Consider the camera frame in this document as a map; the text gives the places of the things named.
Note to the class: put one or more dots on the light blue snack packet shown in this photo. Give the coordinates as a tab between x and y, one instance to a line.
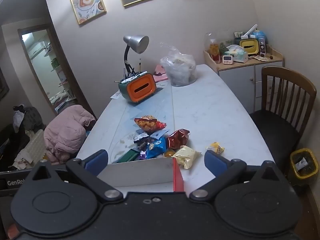
158	134

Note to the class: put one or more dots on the brown wooden chair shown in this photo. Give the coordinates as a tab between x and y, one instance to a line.
275	130

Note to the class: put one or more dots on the orange green tissue box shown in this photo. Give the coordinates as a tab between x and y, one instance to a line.
140	87

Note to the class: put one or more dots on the yellow tissue box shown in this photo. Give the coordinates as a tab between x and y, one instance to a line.
248	45

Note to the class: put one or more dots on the blue globe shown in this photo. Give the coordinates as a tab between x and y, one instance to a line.
260	35

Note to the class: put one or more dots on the yellow trash bin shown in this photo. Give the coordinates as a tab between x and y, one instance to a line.
297	172

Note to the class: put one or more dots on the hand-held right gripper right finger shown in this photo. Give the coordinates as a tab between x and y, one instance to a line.
213	160

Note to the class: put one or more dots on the white paper slip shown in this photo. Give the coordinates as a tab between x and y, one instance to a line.
116	95

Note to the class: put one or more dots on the white blue snack packet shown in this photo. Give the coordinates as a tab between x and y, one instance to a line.
140	137

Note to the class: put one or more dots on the brown door frame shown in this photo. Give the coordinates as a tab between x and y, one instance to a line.
56	45

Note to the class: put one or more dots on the pink folder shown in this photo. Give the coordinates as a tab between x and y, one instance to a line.
160	74

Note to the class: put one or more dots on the orange red snack bag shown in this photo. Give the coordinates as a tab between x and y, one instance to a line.
146	124

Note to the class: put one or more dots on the pink puffer jacket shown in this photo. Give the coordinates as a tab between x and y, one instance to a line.
66	132

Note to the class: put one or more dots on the silver desk lamp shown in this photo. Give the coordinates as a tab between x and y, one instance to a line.
136	43

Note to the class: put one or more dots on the orange round candy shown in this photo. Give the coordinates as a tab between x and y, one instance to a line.
168	153

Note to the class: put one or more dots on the white wooden cabinet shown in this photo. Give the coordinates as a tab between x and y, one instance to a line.
240	85

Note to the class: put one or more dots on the dark green snack packet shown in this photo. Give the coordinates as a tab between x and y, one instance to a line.
128	156

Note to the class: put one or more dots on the dark framed painting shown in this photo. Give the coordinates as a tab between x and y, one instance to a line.
3	85

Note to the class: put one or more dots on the white red cardboard box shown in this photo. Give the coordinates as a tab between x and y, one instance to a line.
140	172

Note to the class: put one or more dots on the clear plastic bag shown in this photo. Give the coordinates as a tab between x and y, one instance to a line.
180	67

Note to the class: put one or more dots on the white kitchen timer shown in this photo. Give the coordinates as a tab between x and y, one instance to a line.
227	59

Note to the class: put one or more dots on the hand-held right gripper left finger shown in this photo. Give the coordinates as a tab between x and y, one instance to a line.
96	160

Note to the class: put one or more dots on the grey clothes pile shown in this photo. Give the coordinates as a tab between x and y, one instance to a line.
27	117

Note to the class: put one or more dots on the pale yellow snack packet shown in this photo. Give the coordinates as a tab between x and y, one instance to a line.
186	156

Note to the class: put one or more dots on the reddish brown foil cookie packet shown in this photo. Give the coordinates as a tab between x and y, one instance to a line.
177	138

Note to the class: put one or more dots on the black garment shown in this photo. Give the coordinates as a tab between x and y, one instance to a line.
11	142

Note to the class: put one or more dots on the small yellow candy packet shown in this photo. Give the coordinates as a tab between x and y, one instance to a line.
216	148

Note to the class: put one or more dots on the framed egg picture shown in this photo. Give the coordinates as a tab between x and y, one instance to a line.
87	2

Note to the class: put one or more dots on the yellow chair with cream cover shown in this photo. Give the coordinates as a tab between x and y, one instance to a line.
31	147

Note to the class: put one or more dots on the soft tissue pack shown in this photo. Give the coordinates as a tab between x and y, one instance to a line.
236	52

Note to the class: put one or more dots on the yellow snack jar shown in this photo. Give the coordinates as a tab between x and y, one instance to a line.
214	50

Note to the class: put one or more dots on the blue cookie packet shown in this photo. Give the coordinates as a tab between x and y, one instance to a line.
157	146

